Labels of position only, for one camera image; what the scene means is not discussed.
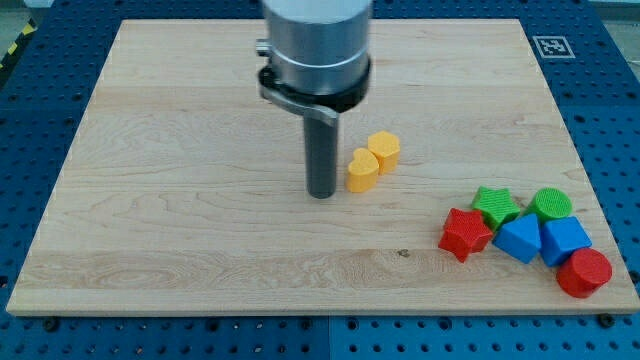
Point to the blue cube block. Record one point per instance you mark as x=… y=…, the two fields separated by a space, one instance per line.
x=561 y=238

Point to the green star block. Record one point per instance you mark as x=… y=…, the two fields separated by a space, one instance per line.
x=496 y=206

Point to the blue triangle block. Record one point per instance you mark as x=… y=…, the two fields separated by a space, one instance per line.
x=520 y=238

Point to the yellow hexagon block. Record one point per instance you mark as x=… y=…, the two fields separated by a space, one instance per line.
x=386 y=148

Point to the white fiducial marker tag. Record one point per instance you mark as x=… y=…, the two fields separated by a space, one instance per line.
x=553 y=47

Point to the red cylinder block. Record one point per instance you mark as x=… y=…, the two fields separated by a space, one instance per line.
x=584 y=273

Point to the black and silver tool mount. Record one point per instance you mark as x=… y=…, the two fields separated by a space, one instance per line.
x=323 y=108

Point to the green cylinder block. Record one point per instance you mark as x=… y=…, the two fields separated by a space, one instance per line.
x=549 y=204

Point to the yellow heart block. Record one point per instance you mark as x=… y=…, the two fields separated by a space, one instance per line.
x=362 y=171

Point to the red star block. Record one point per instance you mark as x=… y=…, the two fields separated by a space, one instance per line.
x=464 y=233

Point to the yellow black hazard tape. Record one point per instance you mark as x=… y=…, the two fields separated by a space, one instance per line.
x=18 y=46

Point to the wooden board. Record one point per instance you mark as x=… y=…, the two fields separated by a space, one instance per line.
x=183 y=192

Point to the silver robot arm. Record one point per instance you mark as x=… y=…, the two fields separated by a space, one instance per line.
x=318 y=67

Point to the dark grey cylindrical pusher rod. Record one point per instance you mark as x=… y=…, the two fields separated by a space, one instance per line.
x=321 y=142

